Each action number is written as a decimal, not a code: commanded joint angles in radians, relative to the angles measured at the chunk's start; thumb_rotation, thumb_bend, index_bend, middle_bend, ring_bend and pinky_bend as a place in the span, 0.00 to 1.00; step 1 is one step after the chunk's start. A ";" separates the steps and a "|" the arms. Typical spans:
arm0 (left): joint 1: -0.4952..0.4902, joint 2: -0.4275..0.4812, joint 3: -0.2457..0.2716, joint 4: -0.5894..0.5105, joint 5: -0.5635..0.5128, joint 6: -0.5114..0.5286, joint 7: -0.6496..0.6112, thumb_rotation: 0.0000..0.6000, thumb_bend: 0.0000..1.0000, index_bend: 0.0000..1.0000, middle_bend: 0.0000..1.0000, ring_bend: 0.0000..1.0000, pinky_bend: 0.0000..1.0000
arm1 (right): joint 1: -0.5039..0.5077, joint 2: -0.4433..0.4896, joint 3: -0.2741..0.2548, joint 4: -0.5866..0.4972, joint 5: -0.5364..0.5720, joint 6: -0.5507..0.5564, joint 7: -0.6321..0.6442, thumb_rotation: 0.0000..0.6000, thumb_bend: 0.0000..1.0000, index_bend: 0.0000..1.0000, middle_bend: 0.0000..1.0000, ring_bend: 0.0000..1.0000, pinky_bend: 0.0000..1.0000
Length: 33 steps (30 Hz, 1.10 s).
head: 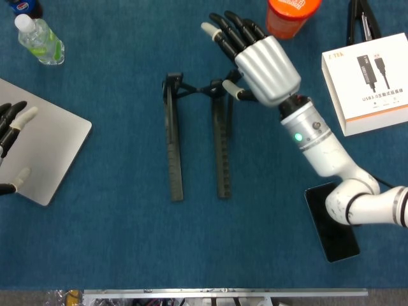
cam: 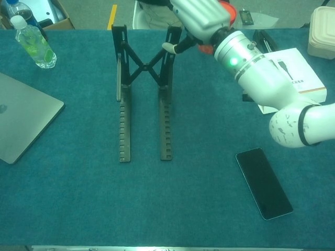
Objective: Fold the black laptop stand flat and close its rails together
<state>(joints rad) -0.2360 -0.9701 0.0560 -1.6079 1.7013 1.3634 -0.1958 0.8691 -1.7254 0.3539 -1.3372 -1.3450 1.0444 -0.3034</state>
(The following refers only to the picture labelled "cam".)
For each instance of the felt table cover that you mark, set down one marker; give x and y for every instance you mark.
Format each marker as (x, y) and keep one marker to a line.
(78, 196)

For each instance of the seated person grey trousers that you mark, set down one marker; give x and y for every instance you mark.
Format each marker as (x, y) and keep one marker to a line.
(157, 15)

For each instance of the black folding laptop stand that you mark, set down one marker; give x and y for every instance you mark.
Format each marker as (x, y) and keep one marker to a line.
(144, 68)

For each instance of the cardboard box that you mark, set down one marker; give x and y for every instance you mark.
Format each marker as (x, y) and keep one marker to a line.
(62, 22)

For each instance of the small dark handheld device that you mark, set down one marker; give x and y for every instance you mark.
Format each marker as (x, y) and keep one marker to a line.
(246, 17)

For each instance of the beige takeout container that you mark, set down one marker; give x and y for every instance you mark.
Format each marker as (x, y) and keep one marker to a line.
(323, 31)

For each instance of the orange snack canister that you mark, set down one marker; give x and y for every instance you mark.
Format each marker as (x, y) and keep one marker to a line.
(233, 13)

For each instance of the black smartphone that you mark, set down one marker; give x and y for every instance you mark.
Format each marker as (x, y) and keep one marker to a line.
(264, 183)

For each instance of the clear water bottle green label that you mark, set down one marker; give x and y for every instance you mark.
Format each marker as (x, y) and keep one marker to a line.
(35, 45)

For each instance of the white chair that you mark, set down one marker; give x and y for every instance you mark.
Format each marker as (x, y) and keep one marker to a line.
(136, 18)

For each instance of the aluminium table edge rail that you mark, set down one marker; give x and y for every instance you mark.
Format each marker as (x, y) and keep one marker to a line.
(183, 248)

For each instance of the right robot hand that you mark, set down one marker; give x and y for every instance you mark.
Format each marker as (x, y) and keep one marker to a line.
(201, 15)

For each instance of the dark cola bottle blue label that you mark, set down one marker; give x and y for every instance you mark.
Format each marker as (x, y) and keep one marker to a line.
(22, 10)

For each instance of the silver laptop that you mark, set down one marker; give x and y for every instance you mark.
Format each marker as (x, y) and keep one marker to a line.
(23, 117)

